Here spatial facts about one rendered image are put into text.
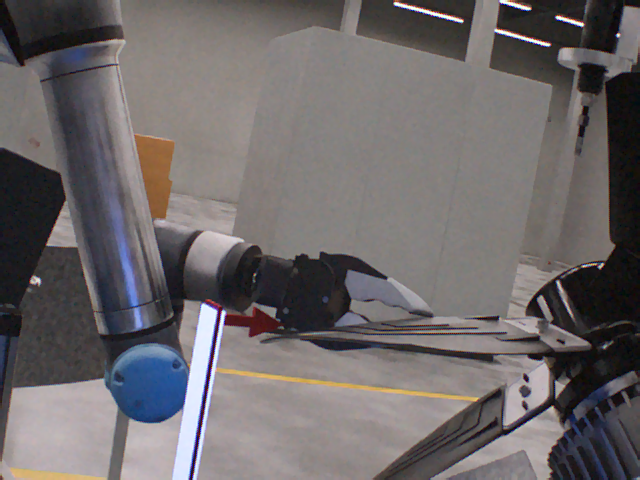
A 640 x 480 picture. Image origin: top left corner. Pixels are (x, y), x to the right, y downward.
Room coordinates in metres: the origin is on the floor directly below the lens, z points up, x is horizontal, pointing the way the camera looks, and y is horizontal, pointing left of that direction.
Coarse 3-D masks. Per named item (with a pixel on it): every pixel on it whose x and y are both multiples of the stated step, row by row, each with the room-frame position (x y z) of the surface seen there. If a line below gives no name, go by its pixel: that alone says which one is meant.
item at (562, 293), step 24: (600, 264) 0.95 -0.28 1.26; (552, 288) 0.95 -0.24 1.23; (576, 288) 0.93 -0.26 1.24; (528, 312) 0.97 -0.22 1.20; (552, 312) 0.94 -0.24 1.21; (576, 312) 0.92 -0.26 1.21; (600, 312) 0.91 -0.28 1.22; (624, 312) 0.91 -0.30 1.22; (576, 336) 0.91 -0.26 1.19; (600, 336) 0.90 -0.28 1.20; (624, 336) 0.90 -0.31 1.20; (552, 360) 0.93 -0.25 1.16; (576, 360) 0.91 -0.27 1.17; (600, 360) 0.87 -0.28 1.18; (624, 360) 0.86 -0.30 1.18; (576, 384) 0.88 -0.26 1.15; (600, 384) 0.87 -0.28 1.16
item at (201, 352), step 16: (208, 320) 0.70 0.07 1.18; (208, 336) 0.70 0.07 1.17; (208, 352) 0.70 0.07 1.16; (192, 368) 0.71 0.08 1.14; (192, 384) 0.71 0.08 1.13; (192, 400) 0.70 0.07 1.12; (192, 416) 0.70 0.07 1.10; (192, 432) 0.70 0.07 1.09; (192, 448) 0.70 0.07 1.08; (176, 464) 0.71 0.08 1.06
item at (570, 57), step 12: (624, 0) 0.87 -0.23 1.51; (636, 0) 0.87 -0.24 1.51; (624, 12) 0.88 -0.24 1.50; (636, 12) 0.87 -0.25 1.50; (624, 24) 0.87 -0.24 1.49; (636, 24) 0.87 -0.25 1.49; (624, 36) 0.87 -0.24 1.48; (636, 36) 0.87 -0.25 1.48; (564, 48) 0.89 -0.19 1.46; (576, 48) 0.87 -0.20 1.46; (624, 48) 0.87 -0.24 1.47; (636, 48) 0.87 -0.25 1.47; (564, 60) 0.89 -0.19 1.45; (576, 60) 0.87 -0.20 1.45; (588, 60) 0.87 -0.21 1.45; (600, 60) 0.86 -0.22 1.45; (612, 60) 0.86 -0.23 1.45; (624, 60) 0.87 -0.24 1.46; (636, 60) 0.89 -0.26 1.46; (612, 72) 0.89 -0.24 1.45
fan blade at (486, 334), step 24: (288, 336) 0.79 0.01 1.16; (312, 336) 0.75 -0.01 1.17; (336, 336) 0.73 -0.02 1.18; (360, 336) 0.74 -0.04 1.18; (384, 336) 0.76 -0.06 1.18; (408, 336) 0.78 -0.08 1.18; (432, 336) 0.79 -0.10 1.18; (456, 336) 0.81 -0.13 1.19; (480, 336) 0.82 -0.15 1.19; (504, 336) 0.83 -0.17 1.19; (528, 336) 0.84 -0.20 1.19
